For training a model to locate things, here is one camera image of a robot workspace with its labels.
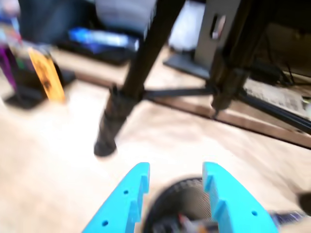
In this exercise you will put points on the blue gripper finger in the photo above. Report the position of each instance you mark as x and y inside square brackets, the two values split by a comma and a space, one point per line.
[119, 204]
[238, 204]

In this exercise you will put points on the black mesh pen holder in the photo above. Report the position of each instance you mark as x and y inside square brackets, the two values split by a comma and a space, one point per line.
[179, 196]

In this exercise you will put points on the brown cardboard box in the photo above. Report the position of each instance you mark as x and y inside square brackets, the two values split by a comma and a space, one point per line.
[274, 97]

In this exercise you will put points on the black power adapter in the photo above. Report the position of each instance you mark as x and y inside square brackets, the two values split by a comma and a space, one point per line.
[264, 71]

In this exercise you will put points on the black controller dock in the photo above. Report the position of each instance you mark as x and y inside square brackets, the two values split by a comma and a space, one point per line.
[24, 92]

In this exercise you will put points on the grey monitor stand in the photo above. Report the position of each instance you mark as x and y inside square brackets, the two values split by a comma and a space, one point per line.
[209, 58]

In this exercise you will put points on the black flat tray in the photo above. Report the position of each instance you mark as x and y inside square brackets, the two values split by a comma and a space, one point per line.
[107, 55]

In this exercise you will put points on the orange game controller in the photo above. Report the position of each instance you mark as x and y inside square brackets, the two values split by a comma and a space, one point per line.
[47, 72]

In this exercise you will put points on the black tripod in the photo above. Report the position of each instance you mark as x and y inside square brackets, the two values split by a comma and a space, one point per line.
[145, 48]

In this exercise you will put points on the blue white packet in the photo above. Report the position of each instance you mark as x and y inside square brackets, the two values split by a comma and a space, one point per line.
[97, 36]

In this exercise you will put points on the purple plastic object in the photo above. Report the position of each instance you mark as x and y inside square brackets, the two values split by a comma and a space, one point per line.
[7, 65]

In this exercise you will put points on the white plastic bag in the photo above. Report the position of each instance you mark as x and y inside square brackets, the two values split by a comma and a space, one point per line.
[184, 29]

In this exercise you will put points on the white fabric bundle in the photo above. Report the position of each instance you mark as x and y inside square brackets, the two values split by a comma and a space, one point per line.
[121, 14]

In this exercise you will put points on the dark teal bag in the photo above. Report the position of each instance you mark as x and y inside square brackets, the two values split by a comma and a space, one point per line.
[48, 21]

